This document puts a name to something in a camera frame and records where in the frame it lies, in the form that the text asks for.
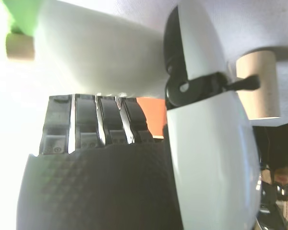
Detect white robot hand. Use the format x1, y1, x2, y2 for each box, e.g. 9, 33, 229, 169
15, 3, 264, 230

